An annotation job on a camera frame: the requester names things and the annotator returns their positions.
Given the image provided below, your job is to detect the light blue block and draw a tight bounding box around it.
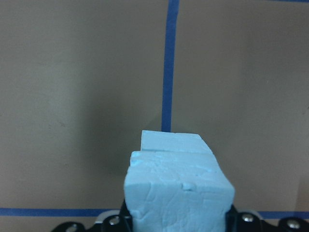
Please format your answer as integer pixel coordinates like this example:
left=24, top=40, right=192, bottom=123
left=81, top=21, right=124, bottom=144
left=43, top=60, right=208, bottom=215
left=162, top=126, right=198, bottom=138
left=124, top=151, right=235, bottom=232
left=140, top=130, right=212, bottom=154

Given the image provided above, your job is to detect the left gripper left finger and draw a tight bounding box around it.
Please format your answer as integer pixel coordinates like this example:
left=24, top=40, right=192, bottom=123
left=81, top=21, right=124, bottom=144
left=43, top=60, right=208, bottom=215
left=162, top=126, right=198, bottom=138
left=100, top=200, right=133, bottom=232

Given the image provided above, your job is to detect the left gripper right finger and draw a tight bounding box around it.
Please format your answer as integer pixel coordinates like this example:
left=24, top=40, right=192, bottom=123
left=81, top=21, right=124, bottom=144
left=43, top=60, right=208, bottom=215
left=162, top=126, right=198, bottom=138
left=225, top=205, right=262, bottom=232

